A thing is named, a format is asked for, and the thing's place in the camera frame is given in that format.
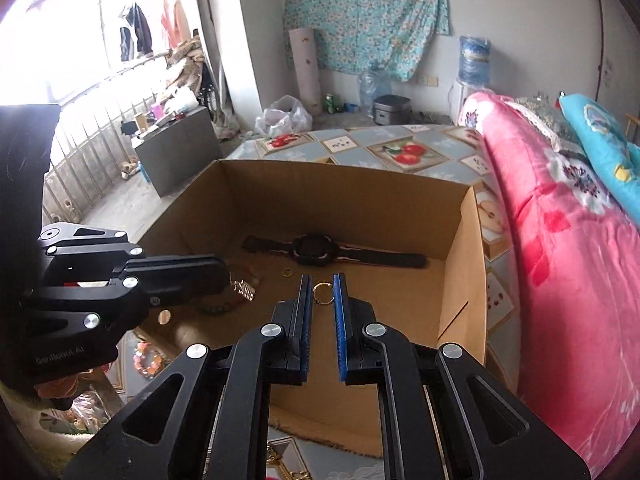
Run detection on blue water bottle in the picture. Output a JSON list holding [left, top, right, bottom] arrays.
[[458, 35, 492, 87]]

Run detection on sequin pillow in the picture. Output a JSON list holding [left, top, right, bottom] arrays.
[[515, 94, 573, 151]]

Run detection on black wrist watch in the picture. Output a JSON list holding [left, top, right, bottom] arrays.
[[242, 232, 427, 268]]

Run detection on turquoise floral wall cloth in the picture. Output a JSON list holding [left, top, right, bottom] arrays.
[[284, 0, 451, 82]]

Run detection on pink floral quilt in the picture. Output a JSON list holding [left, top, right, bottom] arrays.
[[457, 91, 640, 478]]

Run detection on white plastic bag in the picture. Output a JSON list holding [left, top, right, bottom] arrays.
[[255, 95, 313, 137]]

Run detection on grey curtain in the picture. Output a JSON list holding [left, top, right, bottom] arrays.
[[192, 0, 241, 133]]

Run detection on blue cartoon pillow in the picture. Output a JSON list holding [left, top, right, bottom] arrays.
[[557, 92, 640, 181]]

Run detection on metal balcony railing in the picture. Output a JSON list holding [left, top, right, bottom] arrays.
[[42, 55, 171, 226]]

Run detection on pink hanging garment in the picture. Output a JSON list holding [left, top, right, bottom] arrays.
[[161, 0, 191, 48]]

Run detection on pile of clothes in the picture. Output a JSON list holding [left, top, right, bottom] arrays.
[[150, 30, 208, 111]]

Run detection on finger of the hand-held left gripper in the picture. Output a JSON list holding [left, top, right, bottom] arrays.
[[40, 224, 232, 307], [20, 280, 152, 334]]

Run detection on orange pink bead bracelet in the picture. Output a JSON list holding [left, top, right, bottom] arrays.
[[131, 340, 166, 377]]

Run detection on dark grey cabinet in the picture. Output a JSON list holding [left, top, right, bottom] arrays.
[[131, 105, 223, 198]]

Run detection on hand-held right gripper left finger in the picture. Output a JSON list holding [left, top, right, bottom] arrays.
[[64, 274, 315, 480]]

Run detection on grey rice cooker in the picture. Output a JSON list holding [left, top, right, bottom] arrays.
[[372, 94, 412, 127]]

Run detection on person's left hand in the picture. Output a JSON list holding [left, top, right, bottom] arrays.
[[35, 375, 83, 403]]

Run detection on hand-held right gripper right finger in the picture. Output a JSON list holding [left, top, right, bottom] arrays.
[[332, 273, 591, 480]]

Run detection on black wheel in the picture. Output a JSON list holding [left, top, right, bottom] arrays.
[[200, 62, 221, 121]]

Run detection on dark hanging jacket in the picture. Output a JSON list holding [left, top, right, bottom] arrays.
[[119, 2, 153, 62]]

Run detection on multicolour bead bracelet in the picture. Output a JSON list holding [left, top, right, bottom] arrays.
[[197, 292, 248, 317]]

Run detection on clear empty water jug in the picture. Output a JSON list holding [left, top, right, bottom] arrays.
[[359, 65, 393, 120]]

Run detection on gold rectangular charm earring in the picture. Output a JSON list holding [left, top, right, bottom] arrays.
[[229, 270, 257, 303]]

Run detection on brown cardboard box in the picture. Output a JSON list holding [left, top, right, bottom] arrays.
[[135, 159, 488, 458]]

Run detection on white water dispenser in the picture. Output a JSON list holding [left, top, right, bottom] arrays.
[[448, 80, 481, 123]]

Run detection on pale rolled mat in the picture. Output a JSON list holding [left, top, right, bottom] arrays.
[[288, 28, 322, 113]]

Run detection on dark wall cable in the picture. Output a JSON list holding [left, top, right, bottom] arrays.
[[594, 0, 608, 106]]

